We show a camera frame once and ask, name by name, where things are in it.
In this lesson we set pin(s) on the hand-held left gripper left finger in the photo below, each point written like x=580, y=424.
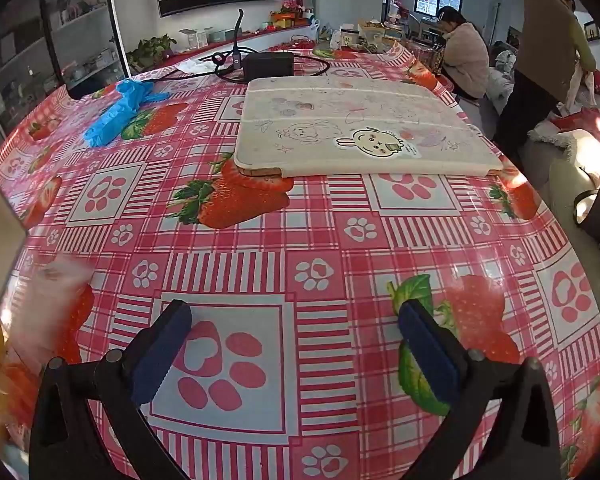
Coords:
x=162, y=355

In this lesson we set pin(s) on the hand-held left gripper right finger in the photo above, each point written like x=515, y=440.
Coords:
x=427, y=355

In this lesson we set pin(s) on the white pink snack packet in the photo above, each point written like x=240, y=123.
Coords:
x=50, y=290

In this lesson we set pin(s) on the pink strawberry print tablecloth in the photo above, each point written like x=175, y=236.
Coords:
x=330, y=240

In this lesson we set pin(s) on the blue disposable gloves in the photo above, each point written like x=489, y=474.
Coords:
x=120, y=110

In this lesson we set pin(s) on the white cartoon tablet case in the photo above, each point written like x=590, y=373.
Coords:
x=360, y=110

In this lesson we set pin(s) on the white tissue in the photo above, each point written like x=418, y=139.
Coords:
x=195, y=65

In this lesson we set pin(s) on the green potted plant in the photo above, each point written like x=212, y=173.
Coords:
x=152, y=50

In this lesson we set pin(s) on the black power adapter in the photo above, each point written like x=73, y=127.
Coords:
x=267, y=65

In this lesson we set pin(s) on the glass display cabinet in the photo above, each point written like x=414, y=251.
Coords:
x=75, y=35

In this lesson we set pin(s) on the pink flower pot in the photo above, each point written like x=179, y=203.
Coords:
x=291, y=6

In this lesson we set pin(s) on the framed wall picture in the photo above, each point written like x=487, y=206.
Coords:
x=592, y=31

